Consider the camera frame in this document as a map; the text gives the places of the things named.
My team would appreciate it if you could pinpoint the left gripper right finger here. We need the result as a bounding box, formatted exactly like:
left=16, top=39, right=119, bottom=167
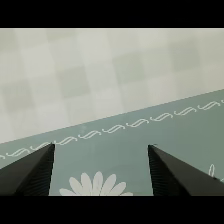
left=147, top=143, right=224, bottom=197

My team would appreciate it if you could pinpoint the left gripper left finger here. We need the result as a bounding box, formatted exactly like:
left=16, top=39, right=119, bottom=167
left=0, top=142, right=56, bottom=197

